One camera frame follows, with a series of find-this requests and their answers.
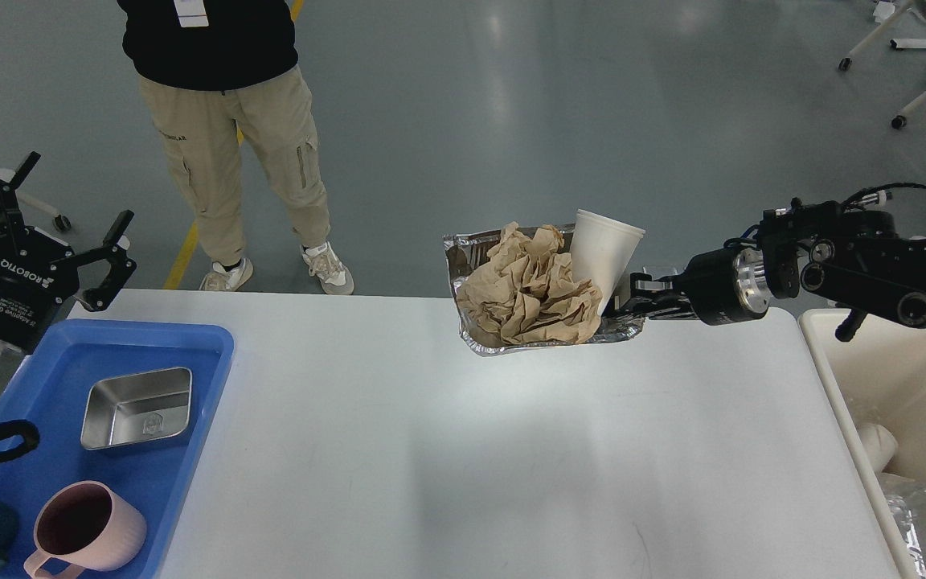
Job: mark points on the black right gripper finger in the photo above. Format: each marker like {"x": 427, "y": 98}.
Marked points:
{"x": 657, "y": 307}
{"x": 644, "y": 286}

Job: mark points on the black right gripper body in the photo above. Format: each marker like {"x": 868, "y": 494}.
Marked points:
{"x": 727, "y": 286}

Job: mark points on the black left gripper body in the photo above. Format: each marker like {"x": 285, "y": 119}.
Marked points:
{"x": 31, "y": 291}

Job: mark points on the white paper cup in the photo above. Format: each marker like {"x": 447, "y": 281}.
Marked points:
{"x": 601, "y": 249}

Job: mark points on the stainless steel rectangular dish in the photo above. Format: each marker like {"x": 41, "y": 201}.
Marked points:
{"x": 139, "y": 411}

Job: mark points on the brown paper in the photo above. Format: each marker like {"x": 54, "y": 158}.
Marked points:
{"x": 526, "y": 292}

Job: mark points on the aluminium foil tray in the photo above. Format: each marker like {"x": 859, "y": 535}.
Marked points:
{"x": 465, "y": 253}

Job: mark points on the pink ribbed mug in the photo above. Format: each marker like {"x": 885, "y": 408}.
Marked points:
{"x": 85, "y": 526}

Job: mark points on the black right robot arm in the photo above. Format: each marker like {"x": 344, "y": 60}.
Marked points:
{"x": 845, "y": 251}

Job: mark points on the blue plastic tray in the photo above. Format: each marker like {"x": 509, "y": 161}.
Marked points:
{"x": 51, "y": 390}

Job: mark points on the beige plastic bin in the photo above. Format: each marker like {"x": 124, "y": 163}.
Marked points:
{"x": 879, "y": 377}

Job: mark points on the crumpled white cup in bin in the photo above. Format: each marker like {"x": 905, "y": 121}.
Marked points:
{"x": 879, "y": 445}

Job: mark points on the person in beige trousers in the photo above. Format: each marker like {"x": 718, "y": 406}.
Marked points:
{"x": 210, "y": 89}

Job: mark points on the white name badge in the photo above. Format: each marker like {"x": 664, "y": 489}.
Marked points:
{"x": 191, "y": 13}

